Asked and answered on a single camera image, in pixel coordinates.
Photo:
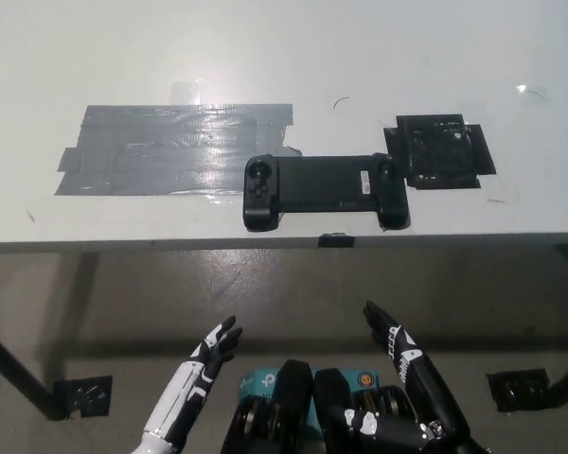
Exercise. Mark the black and white right hand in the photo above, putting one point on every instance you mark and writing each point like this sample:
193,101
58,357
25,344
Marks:
412,364

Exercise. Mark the white and black left hand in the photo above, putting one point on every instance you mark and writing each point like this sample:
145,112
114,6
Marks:
184,392

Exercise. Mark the black game controller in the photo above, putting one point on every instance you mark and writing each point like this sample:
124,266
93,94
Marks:
312,184

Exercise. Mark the black desk leg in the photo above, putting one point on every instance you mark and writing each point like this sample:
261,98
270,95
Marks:
19,373

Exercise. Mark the teal router box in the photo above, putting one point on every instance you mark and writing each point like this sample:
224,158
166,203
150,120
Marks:
260,380

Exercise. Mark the small black tape piece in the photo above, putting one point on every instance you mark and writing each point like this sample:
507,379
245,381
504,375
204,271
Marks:
336,241

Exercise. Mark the black tape square patch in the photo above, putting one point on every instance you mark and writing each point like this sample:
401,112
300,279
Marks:
438,151

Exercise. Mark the grey duct tape patch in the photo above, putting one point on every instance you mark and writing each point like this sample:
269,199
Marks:
161,151

